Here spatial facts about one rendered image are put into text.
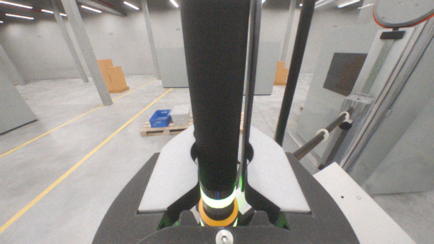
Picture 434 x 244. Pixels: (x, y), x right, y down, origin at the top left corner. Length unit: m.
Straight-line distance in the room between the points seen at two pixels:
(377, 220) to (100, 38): 15.87
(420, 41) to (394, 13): 0.17
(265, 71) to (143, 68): 10.91
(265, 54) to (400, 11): 5.19
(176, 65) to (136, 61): 7.19
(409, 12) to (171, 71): 7.34
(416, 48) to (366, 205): 0.57
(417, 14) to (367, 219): 0.60
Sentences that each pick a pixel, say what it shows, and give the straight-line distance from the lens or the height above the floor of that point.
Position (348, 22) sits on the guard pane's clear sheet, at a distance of 1.12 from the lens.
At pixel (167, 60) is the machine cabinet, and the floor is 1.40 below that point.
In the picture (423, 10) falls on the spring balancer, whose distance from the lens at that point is 0.74.
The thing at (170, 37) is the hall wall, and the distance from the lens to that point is 12.82.
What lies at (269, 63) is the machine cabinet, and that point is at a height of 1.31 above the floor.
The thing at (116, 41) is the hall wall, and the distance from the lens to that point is 14.89.
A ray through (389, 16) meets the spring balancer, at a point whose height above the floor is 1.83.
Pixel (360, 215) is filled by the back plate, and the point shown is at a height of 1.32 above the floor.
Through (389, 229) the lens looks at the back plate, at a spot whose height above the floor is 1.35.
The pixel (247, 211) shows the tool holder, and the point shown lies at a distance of 0.20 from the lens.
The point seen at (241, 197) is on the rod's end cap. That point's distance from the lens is 0.20.
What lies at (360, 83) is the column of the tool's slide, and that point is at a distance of 0.75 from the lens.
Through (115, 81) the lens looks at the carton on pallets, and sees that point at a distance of 8.33.
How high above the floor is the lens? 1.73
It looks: 29 degrees down
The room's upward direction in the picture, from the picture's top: 1 degrees counter-clockwise
